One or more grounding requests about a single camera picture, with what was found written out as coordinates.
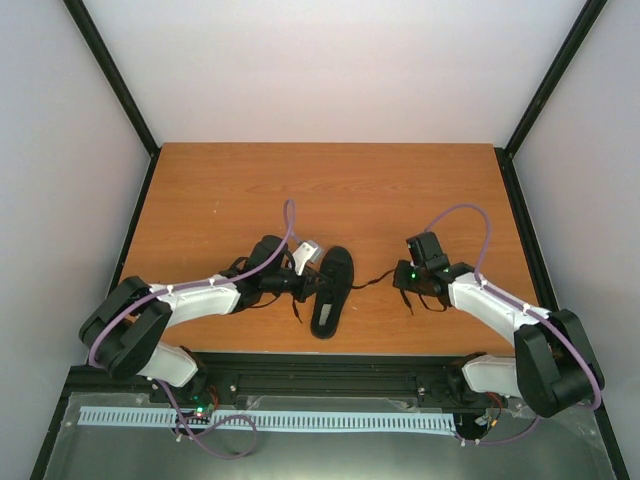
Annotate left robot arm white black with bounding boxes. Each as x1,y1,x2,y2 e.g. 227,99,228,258
79,235,331,403

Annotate black aluminium frame base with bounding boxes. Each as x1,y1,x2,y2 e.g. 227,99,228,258
30,141,630,479

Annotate right black frame post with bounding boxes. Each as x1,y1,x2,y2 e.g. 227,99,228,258
502,0,609,157

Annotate right wiring connector bundle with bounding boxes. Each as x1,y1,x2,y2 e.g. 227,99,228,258
474,392,504,433

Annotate left controller board with leds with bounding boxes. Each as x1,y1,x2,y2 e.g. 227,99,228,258
175,385,220,423

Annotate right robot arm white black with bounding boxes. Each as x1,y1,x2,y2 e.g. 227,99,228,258
393,232,605,418

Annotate left black frame post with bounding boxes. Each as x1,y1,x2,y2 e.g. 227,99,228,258
62,0,162,157

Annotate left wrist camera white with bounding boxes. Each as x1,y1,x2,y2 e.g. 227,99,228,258
292,240,324,276

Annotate black canvas shoe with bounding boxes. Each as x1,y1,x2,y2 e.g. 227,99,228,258
310,246,354,340

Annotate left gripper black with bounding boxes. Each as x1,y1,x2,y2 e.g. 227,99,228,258
262,266,331,304

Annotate light blue cable duct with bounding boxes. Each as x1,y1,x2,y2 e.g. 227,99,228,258
77,406,456,436

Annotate black frame post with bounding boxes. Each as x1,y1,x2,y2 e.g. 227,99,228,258
62,0,162,157
502,0,609,157

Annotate black shoelace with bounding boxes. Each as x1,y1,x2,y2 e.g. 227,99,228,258
287,269,419,326

